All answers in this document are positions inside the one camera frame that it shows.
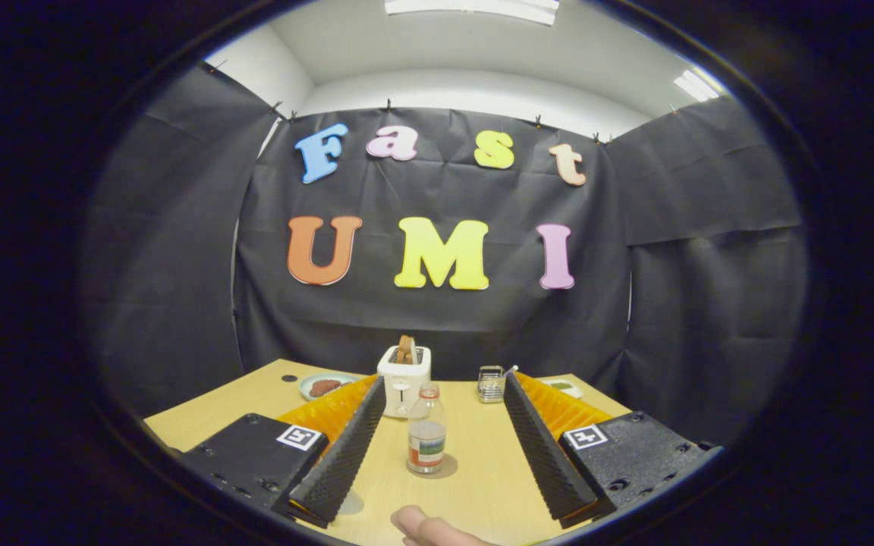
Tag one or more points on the pale green plate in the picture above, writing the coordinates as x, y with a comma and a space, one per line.
306, 390

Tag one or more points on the small white dish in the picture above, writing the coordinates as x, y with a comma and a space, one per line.
562, 387

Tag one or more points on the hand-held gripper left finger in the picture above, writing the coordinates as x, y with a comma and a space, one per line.
338, 462

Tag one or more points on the cream toaster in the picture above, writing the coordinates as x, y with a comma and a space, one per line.
403, 379

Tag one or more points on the small ceiling light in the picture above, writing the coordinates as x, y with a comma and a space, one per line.
699, 85

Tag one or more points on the wooden table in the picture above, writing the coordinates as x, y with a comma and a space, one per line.
482, 485

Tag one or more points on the clear plastic juice bottle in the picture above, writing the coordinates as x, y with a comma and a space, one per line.
426, 440

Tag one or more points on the brown toast slice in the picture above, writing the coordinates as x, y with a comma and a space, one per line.
405, 349

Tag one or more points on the brown food piece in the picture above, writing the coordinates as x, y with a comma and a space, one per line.
325, 387

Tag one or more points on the long ceiling light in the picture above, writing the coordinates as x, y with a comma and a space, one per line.
475, 9

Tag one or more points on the round brown coaster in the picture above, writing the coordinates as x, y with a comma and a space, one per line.
451, 466

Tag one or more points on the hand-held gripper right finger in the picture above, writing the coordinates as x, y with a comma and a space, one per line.
547, 462

